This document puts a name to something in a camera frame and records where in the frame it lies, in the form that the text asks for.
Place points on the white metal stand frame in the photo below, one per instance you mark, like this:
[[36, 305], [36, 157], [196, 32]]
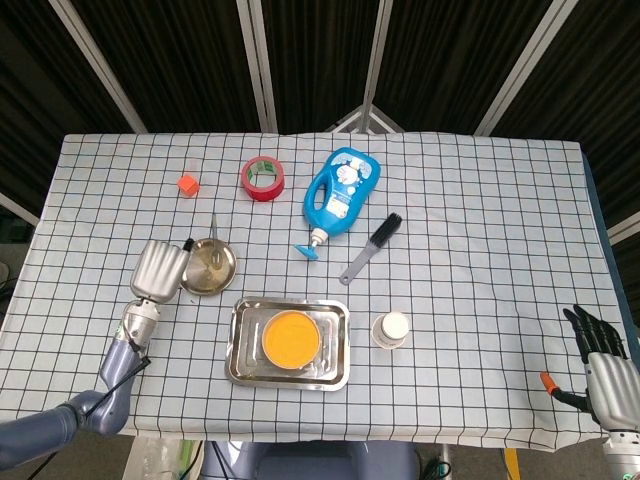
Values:
[[367, 120]]

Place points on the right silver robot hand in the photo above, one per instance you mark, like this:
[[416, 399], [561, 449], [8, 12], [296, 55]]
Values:
[[612, 387]]

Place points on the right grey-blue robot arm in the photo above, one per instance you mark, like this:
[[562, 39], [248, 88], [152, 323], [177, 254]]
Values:
[[622, 457]]

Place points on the grey brush with black bristles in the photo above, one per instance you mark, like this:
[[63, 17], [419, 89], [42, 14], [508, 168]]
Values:
[[365, 255]]

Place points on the rectangular steel tray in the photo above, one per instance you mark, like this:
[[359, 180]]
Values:
[[240, 370]]

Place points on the clear plastic bag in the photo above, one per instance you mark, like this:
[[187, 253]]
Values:
[[150, 457]]

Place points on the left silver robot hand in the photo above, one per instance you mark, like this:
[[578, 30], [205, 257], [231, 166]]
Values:
[[157, 272]]

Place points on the red tape roll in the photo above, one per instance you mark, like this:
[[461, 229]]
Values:
[[262, 192]]

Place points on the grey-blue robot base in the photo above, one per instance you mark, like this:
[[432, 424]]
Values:
[[310, 462]]

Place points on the blue detergent pump bottle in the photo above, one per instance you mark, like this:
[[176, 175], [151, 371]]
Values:
[[335, 210]]

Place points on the white paper cup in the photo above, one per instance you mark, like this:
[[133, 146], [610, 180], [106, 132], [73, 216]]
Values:
[[391, 330]]

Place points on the light blue checked tablecloth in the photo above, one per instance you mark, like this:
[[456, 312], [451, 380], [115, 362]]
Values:
[[475, 250]]

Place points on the white bowl of orange powder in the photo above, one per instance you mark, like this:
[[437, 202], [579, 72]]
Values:
[[290, 340]]

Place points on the small metal spoon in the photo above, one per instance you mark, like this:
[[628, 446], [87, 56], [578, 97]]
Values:
[[217, 257]]

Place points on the black folding screen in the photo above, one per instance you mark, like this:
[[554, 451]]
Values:
[[175, 60]]

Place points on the round steel plate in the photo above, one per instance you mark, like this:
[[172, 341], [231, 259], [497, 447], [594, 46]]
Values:
[[205, 280]]

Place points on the orange cube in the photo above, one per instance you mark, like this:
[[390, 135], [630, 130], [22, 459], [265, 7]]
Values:
[[188, 184]]

